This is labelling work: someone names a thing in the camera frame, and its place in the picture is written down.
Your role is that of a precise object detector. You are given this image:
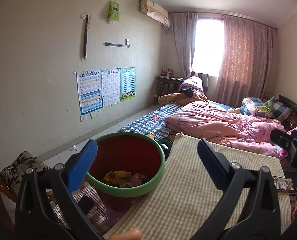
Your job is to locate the person's left hand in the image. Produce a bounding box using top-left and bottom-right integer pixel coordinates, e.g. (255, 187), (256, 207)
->
(107, 229), (142, 240)

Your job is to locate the crumpled white paper on floor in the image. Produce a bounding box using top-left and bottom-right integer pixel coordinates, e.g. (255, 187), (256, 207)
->
(69, 145), (79, 151)

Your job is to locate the dark wooden headboard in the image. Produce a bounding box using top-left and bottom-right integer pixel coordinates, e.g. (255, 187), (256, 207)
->
(264, 95), (297, 132)

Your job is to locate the yellow snack wrapper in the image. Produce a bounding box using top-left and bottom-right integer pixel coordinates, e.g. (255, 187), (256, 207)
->
(103, 171), (132, 187)

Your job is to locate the smartphone with lit screen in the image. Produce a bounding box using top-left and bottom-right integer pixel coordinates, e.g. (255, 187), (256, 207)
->
(272, 176), (294, 192)

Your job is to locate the red bin with green rim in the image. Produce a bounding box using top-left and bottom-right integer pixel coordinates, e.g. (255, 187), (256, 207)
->
(85, 132), (165, 213)

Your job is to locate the pink floral quilt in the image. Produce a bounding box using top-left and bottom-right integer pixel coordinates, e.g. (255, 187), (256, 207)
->
(164, 101), (285, 158)

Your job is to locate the checkered woven bed mat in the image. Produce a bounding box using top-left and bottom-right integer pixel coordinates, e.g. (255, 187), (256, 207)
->
(104, 133), (291, 239)

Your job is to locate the blue plaid pillow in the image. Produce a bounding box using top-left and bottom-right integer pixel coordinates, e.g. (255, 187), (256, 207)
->
(240, 98), (291, 122)

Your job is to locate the floral cushion on chair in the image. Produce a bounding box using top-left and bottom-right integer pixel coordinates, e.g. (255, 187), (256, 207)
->
(0, 151), (50, 197)

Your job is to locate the blue plaid bed sheet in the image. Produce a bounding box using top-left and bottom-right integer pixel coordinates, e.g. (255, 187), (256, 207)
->
(117, 101), (234, 143)

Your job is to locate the brown bolster pillow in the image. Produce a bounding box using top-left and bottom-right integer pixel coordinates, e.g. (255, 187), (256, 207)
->
(157, 93), (189, 106)

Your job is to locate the folded pink blanket pile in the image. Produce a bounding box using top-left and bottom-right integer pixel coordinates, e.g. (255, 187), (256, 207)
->
(178, 76), (209, 103)

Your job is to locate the wooden chair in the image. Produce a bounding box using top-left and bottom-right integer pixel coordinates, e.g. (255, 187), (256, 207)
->
(0, 157), (57, 230)

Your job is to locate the pinkish patterned curtain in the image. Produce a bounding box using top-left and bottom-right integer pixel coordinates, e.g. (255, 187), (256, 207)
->
(215, 15), (274, 107)

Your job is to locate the dark wooden side table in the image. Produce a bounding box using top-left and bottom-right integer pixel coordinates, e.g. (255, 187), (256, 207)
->
(153, 76), (185, 105)

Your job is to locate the grey left curtain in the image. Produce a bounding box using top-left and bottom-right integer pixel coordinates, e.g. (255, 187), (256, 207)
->
(170, 12), (199, 79)

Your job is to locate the left blue wall chart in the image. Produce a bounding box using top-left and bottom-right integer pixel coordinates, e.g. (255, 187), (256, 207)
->
(76, 69), (103, 115)

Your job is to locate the middle white wall chart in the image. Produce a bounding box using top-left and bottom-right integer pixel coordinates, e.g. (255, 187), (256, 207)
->
(101, 68), (121, 107)

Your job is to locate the right green wall chart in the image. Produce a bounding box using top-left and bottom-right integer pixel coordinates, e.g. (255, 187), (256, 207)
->
(120, 67), (136, 101)

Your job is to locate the metal wall rail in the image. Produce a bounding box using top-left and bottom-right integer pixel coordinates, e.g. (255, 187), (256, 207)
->
(104, 38), (131, 48)

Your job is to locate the dark hanging wall stick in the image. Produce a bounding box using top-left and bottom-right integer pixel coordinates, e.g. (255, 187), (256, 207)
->
(81, 11), (92, 60)

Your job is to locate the green hanging wall pouch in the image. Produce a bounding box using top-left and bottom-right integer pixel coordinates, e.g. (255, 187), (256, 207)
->
(107, 0), (120, 23)

